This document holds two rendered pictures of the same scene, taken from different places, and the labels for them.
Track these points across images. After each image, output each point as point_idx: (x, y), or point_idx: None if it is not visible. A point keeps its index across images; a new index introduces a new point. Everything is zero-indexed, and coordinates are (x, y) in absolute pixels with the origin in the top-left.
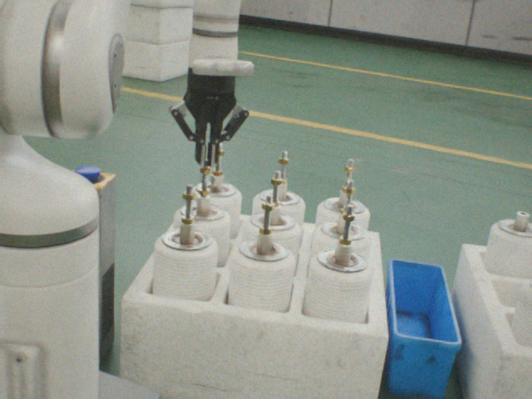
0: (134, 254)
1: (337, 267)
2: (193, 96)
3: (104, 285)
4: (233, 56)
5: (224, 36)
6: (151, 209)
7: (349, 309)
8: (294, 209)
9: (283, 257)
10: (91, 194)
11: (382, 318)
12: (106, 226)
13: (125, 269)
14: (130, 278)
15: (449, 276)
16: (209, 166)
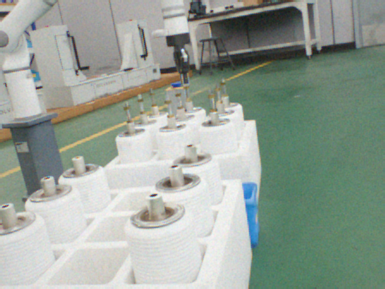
0: (295, 155)
1: (123, 132)
2: (174, 49)
3: None
4: (168, 27)
5: (163, 18)
6: (375, 144)
7: (119, 155)
8: (209, 119)
9: (135, 126)
10: (9, 64)
11: (119, 166)
12: (175, 108)
13: (273, 157)
14: (264, 160)
15: (369, 261)
16: (187, 86)
